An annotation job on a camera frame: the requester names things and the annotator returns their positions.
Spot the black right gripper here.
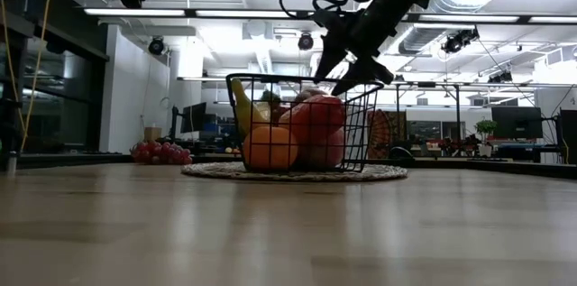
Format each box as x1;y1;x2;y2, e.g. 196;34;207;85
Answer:
314;0;429;97

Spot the red round fruit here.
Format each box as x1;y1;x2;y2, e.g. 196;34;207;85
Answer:
278;94;347;145

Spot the pink peach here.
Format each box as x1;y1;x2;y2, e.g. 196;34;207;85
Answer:
299;130;346;170

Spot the black wire basket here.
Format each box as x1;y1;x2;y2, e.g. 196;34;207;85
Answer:
224;72;385;174

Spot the yellow banana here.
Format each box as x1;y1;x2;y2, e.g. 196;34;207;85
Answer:
230;78;271;141

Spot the orange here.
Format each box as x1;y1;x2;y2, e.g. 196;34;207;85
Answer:
242;125;299;171

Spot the dark red grape bunch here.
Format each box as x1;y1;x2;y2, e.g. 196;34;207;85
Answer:
130;140;194;166

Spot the black monitor on arm stand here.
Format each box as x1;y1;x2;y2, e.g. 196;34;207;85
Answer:
169;101;208;143

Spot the black ceiling spotlight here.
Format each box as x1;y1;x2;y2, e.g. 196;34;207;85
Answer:
147;35;166;56
297;31;315;51

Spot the orange patterned round decoration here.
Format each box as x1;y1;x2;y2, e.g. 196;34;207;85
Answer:
367;108;393;161

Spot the small potted green plant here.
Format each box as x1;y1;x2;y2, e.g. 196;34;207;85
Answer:
475;118;498;158

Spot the round woven placemat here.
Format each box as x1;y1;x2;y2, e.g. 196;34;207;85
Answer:
180;161;409;183

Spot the black computer monitor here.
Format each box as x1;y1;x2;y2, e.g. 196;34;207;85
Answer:
558;108;577;165
490;106;544;141

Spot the small white cylinder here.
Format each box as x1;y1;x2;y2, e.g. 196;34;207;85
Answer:
5;150;18;177

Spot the long ceiling light rail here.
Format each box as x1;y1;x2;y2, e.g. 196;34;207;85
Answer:
83;5;577;25

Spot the black ceiling camera cluster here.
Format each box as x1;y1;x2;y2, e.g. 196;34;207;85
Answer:
487;70;514;84
440;27;481;55

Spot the black tall rack frame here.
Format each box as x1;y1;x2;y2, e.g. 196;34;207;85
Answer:
394;80;462;143

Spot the yellow cable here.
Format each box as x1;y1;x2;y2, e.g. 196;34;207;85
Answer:
0;0;53;152

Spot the black aluminium table frame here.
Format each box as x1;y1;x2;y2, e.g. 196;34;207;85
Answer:
0;152;577;181

